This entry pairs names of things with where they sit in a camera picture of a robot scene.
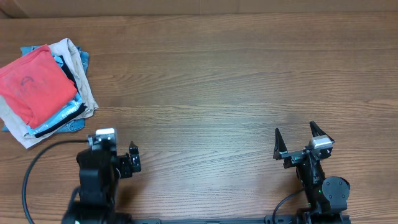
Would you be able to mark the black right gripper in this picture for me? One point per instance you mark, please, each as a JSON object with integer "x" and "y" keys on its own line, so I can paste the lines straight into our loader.
{"x": 294, "y": 157}

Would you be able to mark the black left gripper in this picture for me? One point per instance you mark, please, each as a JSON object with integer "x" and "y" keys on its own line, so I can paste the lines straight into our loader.
{"x": 127, "y": 168}

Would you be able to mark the red printed t-shirt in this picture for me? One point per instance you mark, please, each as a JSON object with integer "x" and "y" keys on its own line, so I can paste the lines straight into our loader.
{"x": 35, "y": 87}

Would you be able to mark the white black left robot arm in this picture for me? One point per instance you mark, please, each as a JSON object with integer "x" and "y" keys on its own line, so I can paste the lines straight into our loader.
{"x": 101, "y": 168}

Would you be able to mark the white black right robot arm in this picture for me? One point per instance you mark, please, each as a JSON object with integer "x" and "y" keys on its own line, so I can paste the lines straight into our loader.
{"x": 327, "y": 196}

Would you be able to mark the blue denim folded garment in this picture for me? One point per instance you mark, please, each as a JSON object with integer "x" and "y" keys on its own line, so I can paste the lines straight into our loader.
{"x": 43, "y": 91}

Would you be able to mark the light blue folded t-shirt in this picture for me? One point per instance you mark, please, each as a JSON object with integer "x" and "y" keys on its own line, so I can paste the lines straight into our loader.
{"x": 71, "y": 110}

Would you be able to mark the beige folded garment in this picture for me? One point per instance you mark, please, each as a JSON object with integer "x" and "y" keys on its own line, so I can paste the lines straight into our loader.
{"x": 77, "y": 61}

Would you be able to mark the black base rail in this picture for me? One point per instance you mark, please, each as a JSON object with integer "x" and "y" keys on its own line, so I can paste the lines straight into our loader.
{"x": 199, "y": 220}

